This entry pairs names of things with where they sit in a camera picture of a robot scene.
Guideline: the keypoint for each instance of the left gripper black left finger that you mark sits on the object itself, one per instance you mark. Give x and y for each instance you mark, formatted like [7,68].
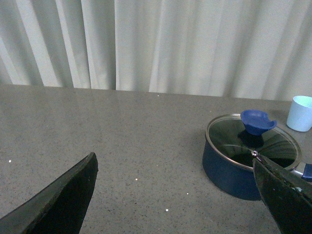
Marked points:
[60,208]

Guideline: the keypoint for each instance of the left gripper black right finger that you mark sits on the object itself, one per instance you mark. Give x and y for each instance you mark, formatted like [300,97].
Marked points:
[287,197]

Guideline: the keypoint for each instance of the glass lid with blue knob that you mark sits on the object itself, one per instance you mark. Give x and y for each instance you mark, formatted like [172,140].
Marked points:
[239,137]

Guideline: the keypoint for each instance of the dark blue saucepan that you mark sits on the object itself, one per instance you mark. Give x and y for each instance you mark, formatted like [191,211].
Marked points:
[230,166]

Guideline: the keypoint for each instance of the light blue cup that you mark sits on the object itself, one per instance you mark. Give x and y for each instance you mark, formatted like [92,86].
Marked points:
[300,114]

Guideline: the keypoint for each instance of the white curtain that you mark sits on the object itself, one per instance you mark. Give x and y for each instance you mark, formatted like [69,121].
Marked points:
[226,48]

